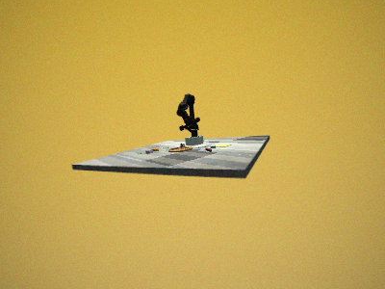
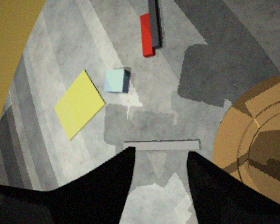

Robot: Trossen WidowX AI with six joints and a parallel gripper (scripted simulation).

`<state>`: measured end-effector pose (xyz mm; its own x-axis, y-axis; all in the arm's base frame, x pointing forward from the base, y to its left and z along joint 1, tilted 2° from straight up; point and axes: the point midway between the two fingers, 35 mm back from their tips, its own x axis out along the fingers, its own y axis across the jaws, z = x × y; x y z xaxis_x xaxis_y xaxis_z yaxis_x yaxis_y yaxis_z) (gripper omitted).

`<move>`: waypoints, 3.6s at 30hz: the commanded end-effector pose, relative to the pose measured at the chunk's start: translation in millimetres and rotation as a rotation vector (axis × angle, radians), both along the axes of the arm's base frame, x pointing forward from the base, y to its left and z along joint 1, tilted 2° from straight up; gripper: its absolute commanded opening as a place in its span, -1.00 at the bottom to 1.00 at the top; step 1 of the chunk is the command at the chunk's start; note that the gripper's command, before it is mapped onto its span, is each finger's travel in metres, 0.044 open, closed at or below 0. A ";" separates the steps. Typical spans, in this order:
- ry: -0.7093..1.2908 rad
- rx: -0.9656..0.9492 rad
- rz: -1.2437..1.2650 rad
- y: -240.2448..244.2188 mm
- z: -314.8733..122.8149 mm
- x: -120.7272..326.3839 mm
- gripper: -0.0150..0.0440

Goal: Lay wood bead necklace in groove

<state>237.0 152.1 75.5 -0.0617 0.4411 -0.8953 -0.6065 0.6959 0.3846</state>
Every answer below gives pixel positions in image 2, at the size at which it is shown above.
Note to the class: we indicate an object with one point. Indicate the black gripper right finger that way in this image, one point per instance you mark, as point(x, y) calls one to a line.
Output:
point(219, 198)

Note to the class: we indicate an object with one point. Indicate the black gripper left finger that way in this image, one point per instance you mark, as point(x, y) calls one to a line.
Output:
point(98, 197)

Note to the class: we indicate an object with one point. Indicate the round wooden bead board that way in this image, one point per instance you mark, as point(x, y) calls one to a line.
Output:
point(247, 145)

